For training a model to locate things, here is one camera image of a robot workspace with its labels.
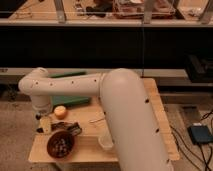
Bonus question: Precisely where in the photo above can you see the black brush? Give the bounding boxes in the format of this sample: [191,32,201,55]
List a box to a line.
[51,122,82,136]

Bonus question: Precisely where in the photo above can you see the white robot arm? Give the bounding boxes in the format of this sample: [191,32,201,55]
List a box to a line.
[18,68,174,171]

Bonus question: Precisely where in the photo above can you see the small metal cup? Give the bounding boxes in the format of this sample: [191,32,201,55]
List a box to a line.
[35,113,41,120]

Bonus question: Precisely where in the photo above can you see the white paper cup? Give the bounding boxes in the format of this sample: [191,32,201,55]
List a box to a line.
[98,132,114,151]

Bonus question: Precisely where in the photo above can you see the yellow round fruit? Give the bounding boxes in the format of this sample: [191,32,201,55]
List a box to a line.
[54,106,67,120]

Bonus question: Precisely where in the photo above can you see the green plastic tray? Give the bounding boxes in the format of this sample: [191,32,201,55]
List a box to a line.
[52,71,91,107]

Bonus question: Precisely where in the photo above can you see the brown bowl with nuts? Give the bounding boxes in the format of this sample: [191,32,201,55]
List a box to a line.
[47,131,74,158]

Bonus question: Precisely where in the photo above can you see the blue device on floor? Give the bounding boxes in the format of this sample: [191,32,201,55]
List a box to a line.
[187,125,213,145]

